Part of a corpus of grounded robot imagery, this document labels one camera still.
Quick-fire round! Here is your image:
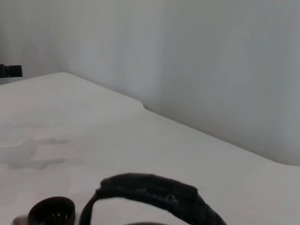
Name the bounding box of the black round teapot with handle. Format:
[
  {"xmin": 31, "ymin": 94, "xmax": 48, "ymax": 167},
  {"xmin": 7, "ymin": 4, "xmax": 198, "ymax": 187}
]
[{"xmin": 13, "ymin": 172, "xmax": 225, "ymax": 225}]

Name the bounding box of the dark round teacup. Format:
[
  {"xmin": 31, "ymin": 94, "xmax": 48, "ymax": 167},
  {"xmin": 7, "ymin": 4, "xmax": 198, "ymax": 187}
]
[{"xmin": 28, "ymin": 196, "xmax": 76, "ymax": 225}]

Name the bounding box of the black cylindrical background device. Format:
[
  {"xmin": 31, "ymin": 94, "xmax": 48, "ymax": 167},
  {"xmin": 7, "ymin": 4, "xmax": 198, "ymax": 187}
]
[{"xmin": 0, "ymin": 64, "xmax": 23, "ymax": 79}]

